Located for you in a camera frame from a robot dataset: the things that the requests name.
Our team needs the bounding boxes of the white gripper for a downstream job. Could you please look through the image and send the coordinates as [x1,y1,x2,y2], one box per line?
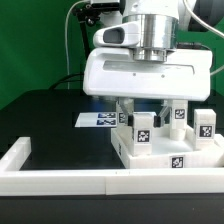
[82,46,214,128]

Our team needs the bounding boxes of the white sheet with markers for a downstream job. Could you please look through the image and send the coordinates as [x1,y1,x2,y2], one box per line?
[75,112,117,127]

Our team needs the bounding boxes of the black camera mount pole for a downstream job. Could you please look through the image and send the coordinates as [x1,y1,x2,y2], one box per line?
[72,0,122,57]

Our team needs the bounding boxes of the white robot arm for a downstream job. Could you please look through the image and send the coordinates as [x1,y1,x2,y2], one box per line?
[83,0,224,101]

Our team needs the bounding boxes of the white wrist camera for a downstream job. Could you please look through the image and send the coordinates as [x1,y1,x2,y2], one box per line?
[93,21,140,47]

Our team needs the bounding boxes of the white square table top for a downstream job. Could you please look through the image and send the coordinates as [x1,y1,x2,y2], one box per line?
[111,125,224,169]

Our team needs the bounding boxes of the white cable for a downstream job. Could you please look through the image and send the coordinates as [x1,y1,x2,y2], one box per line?
[64,0,224,90]

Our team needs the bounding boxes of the black cables at base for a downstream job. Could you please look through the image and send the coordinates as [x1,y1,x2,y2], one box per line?
[49,73,86,90]

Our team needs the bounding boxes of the white U-shaped obstacle fence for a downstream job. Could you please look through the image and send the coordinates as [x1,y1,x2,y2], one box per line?
[0,137,224,196]

